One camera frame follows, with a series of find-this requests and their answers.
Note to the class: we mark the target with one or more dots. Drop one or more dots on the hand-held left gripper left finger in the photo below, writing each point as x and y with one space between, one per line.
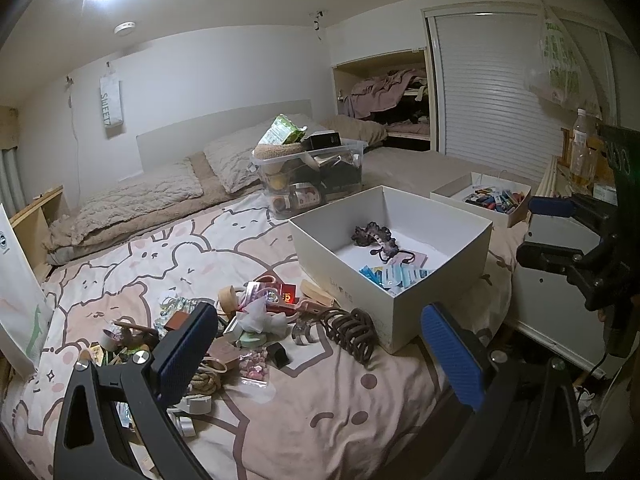
187 345

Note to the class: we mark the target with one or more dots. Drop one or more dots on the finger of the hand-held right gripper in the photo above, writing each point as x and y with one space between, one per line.
545 257
550 206

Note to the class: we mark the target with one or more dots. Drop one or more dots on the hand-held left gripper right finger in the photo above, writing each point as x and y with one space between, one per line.
452 355

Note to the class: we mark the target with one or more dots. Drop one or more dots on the large white cardboard box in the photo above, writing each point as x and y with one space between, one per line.
425 320

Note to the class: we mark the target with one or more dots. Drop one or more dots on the purple paper packet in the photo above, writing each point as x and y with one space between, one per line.
417 260

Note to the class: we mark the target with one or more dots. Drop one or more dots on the dark lace scrunchie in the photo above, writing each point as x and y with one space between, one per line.
372 227

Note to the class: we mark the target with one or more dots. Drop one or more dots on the white folded slat rack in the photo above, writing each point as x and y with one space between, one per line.
550 175

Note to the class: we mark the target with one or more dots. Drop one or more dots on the brown kraft box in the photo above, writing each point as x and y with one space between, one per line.
225 357

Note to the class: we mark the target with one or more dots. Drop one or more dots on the clear wrapped packet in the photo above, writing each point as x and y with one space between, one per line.
175 305

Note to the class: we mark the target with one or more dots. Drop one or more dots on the brown wooden stick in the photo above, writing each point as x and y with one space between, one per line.
135 327

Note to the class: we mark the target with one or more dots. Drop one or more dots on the green tape roll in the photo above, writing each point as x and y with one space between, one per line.
245 342

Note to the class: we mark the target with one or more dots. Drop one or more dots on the white charger plug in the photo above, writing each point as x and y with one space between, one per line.
197 405

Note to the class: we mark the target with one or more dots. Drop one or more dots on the plastic bottle yellow liquid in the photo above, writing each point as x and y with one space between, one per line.
582 150

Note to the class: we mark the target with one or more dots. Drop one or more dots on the clear bag pink beads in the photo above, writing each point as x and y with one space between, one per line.
252 367

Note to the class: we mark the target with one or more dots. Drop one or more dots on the white mesh pouch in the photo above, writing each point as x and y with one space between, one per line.
257 315

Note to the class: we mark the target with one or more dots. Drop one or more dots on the pink card packet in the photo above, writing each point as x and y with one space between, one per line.
260 292

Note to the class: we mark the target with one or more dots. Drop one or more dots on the small black clip box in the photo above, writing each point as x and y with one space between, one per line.
277 355

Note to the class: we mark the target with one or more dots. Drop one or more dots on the small white box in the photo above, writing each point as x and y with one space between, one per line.
450 197

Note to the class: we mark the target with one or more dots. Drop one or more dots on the brown hair claw clip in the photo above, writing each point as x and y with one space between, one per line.
350 332

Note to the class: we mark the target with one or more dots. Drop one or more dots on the silver metal cuff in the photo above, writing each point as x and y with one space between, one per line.
300 337

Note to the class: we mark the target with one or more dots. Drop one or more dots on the pink hair clip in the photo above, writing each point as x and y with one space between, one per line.
310 305

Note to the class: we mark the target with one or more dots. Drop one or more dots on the taupe bed cover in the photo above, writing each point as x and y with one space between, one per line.
425 170

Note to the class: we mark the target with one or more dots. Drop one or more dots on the white slatted closet door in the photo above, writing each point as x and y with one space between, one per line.
490 85

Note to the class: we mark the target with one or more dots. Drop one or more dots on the bear print bedsheet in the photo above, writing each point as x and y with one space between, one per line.
310 410

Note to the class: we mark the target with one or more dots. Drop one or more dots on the beige wooden piece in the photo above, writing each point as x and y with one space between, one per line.
320 292

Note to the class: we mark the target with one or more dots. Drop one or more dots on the white black sneaker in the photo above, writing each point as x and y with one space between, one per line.
587 410

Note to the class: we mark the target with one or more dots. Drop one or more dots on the hanging clear plastic bag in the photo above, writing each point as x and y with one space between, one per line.
555 55

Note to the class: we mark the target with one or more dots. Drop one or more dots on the beige quilted pillow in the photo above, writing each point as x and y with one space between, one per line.
140 200
230 160

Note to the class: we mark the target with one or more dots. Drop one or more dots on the beige folded blanket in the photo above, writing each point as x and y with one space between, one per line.
210 185

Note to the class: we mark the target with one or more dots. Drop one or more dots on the white tote bag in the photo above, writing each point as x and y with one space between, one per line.
20 285

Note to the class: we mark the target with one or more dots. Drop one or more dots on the clear plastic storage bin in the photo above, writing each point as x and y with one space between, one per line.
300 195

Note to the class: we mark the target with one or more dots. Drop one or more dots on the wooden bedside shelf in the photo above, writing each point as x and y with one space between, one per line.
35 210

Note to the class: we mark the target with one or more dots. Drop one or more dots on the pile of pinkish clothes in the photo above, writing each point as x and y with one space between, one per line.
380 90

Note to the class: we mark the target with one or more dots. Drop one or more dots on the beige cushion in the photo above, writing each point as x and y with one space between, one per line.
355 130

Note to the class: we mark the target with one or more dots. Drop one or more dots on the beige plush towel roll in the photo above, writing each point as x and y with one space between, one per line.
275 151

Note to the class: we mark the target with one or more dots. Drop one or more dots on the white headboard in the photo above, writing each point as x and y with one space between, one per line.
200 130

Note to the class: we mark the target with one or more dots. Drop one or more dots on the green snack packet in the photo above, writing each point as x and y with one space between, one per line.
280 130

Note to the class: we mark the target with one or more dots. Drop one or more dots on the black rectangular box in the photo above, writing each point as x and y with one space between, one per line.
322 140

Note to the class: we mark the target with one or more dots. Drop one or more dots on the grey curtain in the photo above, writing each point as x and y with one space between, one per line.
10 180

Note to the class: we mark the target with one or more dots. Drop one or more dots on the wooden closet niche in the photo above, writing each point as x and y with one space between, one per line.
340 85

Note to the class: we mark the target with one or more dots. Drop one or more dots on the beige curtain valance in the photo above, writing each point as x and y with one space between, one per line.
7 125

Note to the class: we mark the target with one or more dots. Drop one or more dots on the round ceiling detector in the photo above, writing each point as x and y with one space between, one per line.
125 28

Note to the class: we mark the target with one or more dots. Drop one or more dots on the white hanging wall organizer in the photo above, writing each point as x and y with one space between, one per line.
111 105

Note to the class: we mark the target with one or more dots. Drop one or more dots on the small wall hook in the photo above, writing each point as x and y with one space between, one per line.
317 20

